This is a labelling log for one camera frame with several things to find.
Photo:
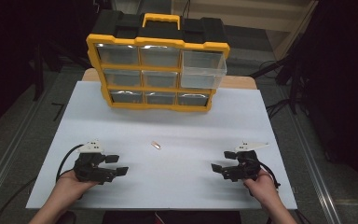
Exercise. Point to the yellow and black drawer organizer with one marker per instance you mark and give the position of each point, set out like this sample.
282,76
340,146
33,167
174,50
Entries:
155,41

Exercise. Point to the metal floor rail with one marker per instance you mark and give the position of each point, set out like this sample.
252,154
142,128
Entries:
317,174
6,165

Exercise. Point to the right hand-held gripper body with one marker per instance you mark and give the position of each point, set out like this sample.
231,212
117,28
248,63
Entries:
245,166

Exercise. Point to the white table cover board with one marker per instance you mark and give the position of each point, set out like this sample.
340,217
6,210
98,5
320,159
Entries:
174,180

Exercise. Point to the small copper metal piece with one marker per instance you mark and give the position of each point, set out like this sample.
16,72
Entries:
156,145

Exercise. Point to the person's right hand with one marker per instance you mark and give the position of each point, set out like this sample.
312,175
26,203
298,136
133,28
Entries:
264,189

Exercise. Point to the black metal stand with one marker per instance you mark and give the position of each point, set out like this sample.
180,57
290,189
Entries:
38,74
292,84

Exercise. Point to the large clear plastic drawer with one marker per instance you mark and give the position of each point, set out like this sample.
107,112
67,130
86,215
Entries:
202,78

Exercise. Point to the set of small clear drawers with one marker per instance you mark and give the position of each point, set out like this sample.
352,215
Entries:
118,55

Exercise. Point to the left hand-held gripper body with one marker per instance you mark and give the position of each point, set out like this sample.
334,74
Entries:
88,168

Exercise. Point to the person's left hand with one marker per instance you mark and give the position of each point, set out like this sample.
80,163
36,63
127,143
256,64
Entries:
70,188

